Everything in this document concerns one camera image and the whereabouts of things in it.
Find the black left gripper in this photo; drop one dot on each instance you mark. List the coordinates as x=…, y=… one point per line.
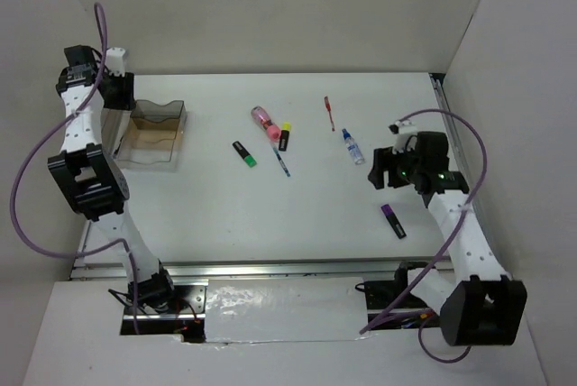
x=126, y=99

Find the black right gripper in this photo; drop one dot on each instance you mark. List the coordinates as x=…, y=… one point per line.
x=385, y=158

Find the red pen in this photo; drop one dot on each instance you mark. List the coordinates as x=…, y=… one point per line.
x=329, y=111

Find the yellow black highlighter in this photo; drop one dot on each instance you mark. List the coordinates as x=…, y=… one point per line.
x=284, y=136

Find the green black highlighter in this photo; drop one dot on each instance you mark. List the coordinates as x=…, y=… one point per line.
x=244, y=154

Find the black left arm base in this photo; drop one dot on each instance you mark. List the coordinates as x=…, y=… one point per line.
x=177, y=301

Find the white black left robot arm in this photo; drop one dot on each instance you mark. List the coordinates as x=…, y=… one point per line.
x=87, y=175

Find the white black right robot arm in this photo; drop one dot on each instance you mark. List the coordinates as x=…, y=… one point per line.
x=483, y=305

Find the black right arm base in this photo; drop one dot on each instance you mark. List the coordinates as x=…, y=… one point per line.
x=383, y=281

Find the smoky grey plastic tray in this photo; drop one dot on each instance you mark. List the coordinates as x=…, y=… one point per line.
x=148, y=115

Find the purple black highlighter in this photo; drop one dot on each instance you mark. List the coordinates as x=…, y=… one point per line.
x=393, y=221

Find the amber plastic tray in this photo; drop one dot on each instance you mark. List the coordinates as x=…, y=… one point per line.
x=136, y=140

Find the blue cap spray bottle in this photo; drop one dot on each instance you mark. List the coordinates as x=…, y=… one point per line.
x=353, y=148

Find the clear plastic tray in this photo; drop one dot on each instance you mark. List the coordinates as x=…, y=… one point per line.
x=148, y=161

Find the pink glue bottle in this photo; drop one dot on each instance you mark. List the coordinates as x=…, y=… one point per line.
x=262, y=118

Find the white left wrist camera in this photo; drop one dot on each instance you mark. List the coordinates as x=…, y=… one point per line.
x=116, y=61

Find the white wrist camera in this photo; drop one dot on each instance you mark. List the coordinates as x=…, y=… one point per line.
x=405, y=134
x=116, y=61

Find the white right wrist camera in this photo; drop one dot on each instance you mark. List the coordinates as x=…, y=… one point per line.
x=405, y=134

